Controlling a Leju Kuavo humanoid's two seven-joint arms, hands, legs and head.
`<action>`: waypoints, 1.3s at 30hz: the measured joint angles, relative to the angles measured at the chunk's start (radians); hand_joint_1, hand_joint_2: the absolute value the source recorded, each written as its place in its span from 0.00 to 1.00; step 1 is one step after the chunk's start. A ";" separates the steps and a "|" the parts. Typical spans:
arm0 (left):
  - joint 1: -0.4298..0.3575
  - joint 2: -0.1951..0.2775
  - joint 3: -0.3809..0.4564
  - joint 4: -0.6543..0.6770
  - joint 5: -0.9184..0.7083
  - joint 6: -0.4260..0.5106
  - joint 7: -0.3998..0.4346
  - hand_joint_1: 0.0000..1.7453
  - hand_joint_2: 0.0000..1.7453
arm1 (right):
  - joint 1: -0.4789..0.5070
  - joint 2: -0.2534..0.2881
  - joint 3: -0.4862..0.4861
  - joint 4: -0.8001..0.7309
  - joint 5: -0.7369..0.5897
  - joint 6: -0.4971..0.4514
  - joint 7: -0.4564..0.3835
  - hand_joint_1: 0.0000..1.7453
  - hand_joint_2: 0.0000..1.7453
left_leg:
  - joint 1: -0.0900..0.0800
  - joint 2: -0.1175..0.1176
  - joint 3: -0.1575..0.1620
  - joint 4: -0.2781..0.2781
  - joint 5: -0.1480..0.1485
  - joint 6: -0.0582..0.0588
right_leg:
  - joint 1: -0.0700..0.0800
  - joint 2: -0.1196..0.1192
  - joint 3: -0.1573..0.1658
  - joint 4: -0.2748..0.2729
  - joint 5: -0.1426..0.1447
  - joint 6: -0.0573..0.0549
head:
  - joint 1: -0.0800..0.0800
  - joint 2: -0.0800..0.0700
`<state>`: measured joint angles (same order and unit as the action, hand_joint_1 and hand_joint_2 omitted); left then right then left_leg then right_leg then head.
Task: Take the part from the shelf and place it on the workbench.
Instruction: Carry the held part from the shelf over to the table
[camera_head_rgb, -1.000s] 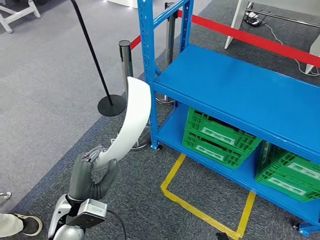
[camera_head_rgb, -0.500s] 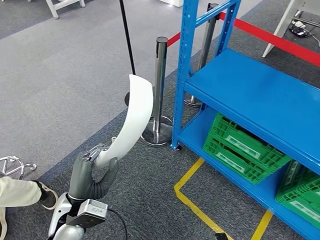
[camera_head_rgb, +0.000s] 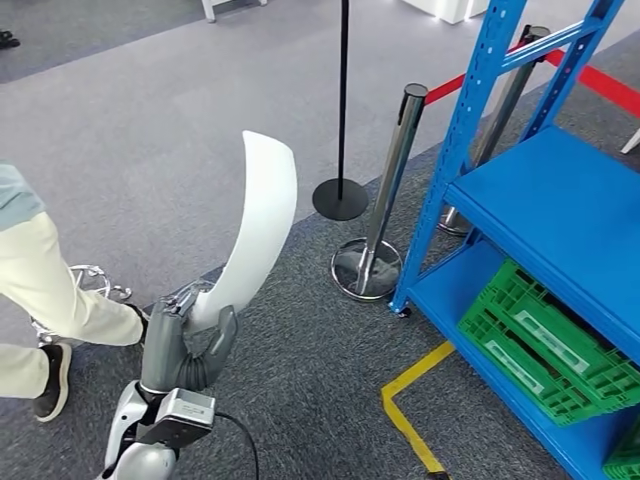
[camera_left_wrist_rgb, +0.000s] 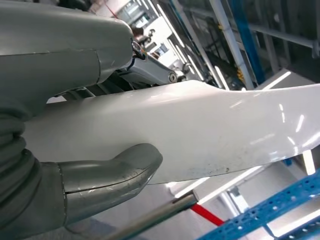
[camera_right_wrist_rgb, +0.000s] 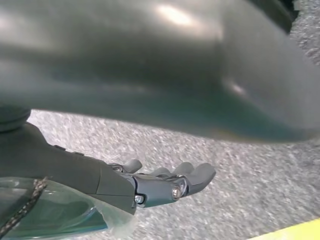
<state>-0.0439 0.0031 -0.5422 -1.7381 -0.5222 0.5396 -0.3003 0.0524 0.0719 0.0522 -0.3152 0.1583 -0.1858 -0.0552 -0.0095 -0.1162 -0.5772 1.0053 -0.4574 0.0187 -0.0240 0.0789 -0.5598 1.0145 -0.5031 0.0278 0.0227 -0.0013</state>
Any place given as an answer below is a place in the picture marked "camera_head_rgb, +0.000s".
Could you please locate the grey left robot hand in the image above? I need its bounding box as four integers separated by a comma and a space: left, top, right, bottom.
141, 279, 240, 393

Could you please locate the red barrier belt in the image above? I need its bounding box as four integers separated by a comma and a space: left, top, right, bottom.
545, 49, 640, 121
425, 42, 524, 107

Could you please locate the black stanchion post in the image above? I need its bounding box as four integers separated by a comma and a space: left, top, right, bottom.
312, 0, 370, 222

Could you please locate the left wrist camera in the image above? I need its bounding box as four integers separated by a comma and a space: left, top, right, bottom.
137, 387, 217, 452

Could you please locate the person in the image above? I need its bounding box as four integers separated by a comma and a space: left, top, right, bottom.
0, 162, 151, 425

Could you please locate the chrome chair base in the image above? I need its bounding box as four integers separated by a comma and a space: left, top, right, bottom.
29, 263, 134, 349

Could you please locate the blue metal shelf rack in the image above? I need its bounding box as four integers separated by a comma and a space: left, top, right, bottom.
389, 0, 640, 480

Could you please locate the chrome stanchion post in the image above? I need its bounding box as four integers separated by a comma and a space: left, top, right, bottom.
437, 25, 551, 238
331, 82, 429, 303

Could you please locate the yellow floor marking tape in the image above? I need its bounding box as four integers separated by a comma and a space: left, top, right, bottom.
380, 341, 456, 480

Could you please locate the white table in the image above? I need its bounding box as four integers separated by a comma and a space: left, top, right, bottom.
201, 0, 269, 23

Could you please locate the white display plinth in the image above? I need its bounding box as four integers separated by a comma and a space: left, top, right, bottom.
399, 0, 491, 26

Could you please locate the white curved plastic part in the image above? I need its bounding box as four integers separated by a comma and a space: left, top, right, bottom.
189, 130, 298, 333

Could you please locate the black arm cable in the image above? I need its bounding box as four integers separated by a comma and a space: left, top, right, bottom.
214, 410, 260, 480

